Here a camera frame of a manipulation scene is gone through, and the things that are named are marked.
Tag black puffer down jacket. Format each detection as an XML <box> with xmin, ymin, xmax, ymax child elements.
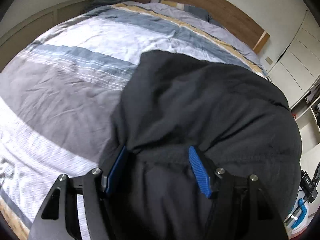
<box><xmin>101</xmin><ymin>50</ymin><xmax>302</xmax><ymax>239</ymax></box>

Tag white wardrobe with open shelves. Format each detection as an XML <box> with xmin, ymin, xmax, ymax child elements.
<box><xmin>268</xmin><ymin>11</ymin><xmax>319</xmax><ymax>154</ymax></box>

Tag striped duvet on bed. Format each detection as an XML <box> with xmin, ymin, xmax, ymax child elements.
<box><xmin>1</xmin><ymin>2</ymin><xmax>267</xmax><ymax>239</ymax></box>

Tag wooden bed headboard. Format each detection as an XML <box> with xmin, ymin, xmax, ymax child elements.
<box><xmin>133</xmin><ymin>0</ymin><xmax>270</xmax><ymax>54</ymax></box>

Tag low wall panel cabinet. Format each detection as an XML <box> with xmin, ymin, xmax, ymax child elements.
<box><xmin>1</xmin><ymin>0</ymin><xmax>94</xmax><ymax>69</ymax></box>

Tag beige wall switch plate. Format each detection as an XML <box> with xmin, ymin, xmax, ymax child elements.
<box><xmin>265</xmin><ymin>56</ymin><xmax>273</xmax><ymax>65</ymax></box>

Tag blue striped pillow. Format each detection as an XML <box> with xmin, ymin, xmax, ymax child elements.
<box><xmin>150</xmin><ymin>0</ymin><xmax>214</xmax><ymax>22</ymax></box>

